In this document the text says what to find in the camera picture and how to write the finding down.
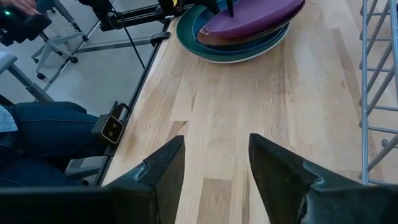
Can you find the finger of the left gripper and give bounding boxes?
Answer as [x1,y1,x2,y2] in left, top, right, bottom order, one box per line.
[226,0,236,18]

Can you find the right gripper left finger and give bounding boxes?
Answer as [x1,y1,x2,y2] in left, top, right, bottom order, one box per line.
[107,134,187,224]

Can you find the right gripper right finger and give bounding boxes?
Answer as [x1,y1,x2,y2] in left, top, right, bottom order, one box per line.
[248,133,398,224]

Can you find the purple plate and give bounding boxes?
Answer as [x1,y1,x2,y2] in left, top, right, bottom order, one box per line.
[197,0,306,40]

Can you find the dark green plate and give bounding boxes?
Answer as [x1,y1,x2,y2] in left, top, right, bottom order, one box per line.
[175,4,292,62]

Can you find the blue plate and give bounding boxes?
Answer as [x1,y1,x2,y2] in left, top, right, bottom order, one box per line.
[192,6,290,54]

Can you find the grey chair seat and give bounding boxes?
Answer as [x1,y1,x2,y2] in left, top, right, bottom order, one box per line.
[63,155,109,183]

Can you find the person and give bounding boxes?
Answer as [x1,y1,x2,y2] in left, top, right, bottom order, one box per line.
[0,101,108,187]

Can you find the grey office chair base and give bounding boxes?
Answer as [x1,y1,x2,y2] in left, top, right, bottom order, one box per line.
[30,0,90,80]

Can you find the black controller with green light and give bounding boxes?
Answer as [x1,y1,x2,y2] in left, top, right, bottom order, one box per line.
[0,7,53,47]

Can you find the person's hand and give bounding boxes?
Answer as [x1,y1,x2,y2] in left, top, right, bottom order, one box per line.
[0,0,43,16]

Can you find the grey metal table leg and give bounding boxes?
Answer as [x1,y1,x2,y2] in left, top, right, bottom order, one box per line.
[0,51,53,103]

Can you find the black aluminium table frame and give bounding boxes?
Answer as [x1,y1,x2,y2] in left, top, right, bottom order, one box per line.
[93,4,195,187]

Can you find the black cable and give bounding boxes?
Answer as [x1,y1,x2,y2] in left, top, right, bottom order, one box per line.
[123,26,146,70]

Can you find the table-level camera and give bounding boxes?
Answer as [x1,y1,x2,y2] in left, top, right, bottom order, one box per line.
[91,104,127,156]

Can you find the grey wire dish rack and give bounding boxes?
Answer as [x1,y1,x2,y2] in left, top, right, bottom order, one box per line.
[357,0,398,187]

